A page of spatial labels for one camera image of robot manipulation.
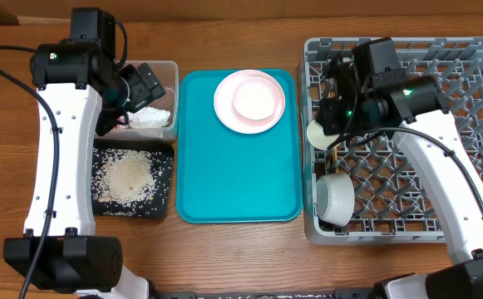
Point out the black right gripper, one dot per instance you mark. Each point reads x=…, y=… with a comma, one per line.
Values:
x=327, y=115

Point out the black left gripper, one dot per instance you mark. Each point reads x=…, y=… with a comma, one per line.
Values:
x=107, y=120

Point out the white napkin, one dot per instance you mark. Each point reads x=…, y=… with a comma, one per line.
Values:
x=149, y=118

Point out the white paper cup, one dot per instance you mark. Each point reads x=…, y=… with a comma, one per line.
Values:
x=317, y=138

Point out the grey rice bowl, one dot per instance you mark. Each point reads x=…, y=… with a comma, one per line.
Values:
x=335, y=199

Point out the small pink bowl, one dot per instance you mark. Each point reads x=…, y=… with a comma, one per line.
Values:
x=255, y=98

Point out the cooked white rice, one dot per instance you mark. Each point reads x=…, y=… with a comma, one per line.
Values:
x=126, y=176

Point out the large pink plate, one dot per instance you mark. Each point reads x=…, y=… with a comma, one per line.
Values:
x=225, y=111

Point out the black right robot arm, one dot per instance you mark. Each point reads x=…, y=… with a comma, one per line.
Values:
x=421, y=124

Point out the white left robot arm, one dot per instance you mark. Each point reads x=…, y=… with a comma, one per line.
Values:
x=83, y=88

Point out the clear plastic waste bin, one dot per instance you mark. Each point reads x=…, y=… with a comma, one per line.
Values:
x=168, y=74

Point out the black food waste tray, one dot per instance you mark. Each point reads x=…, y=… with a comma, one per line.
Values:
x=162, y=207

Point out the teal serving tray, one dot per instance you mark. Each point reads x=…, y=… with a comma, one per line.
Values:
x=227, y=177

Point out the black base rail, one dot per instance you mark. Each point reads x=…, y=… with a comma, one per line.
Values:
x=339, y=293

